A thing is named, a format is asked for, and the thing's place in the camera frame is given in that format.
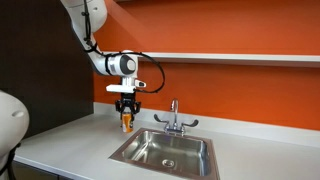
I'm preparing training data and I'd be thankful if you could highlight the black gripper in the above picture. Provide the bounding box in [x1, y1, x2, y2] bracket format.
[115, 92, 142, 123]

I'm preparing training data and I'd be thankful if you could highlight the stainless steel sink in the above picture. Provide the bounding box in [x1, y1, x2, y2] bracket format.
[108, 127, 221, 180]

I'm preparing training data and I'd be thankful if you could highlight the chrome faucet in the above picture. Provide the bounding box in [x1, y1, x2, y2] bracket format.
[153, 98, 200, 136]

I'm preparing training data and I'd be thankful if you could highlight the dark wood cabinet panel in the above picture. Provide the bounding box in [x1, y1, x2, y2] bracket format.
[0, 0, 95, 139]

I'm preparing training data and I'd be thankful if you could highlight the brown under-counter cabinet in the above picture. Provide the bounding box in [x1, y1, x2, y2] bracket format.
[11, 160, 73, 180]

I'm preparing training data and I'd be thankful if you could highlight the white backsplash strip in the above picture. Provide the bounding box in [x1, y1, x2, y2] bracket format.
[92, 101, 320, 149]

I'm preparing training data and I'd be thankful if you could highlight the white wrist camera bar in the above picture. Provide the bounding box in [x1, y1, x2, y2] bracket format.
[105, 78, 147, 94]

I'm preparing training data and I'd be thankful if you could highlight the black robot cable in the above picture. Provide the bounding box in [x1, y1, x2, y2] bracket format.
[81, 0, 167, 94]

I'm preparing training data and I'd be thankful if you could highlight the long white wall shelf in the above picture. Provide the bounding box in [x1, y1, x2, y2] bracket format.
[101, 50, 320, 69]

